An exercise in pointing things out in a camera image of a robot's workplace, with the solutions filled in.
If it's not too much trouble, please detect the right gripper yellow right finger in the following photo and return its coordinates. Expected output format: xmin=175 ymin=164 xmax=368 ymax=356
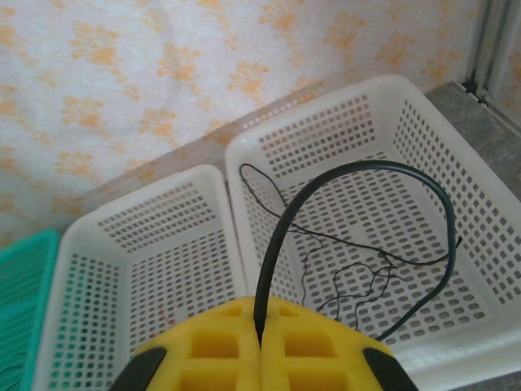
xmin=260 ymin=297 xmax=420 ymax=391

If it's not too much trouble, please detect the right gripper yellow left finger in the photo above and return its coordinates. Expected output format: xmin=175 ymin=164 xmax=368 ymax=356
xmin=107 ymin=296 xmax=262 ymax=391

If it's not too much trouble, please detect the white plastic basket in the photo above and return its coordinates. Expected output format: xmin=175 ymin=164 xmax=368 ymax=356
xmin=32 ymin=165 xmax=261 ymax=391
xmin=225 ymin=74 xmax=521 ymax=386

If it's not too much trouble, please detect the teal plastic basket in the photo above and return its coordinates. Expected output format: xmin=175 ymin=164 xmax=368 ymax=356
xmin=0 ymin=228 xmax=59 ymax=391

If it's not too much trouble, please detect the aluminium frame post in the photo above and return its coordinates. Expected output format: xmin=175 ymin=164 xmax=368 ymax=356
xmin=463 ymin=0 xmax=521 ymax=105

